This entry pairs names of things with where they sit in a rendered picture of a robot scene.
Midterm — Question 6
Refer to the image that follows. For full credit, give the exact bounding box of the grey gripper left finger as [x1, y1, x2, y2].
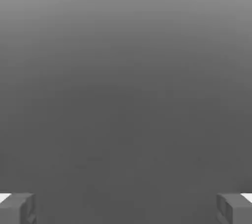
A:
[0, 192, 37, 224]

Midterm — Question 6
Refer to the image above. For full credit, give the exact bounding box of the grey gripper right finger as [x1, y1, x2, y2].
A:
[216, 192, 252, 224]

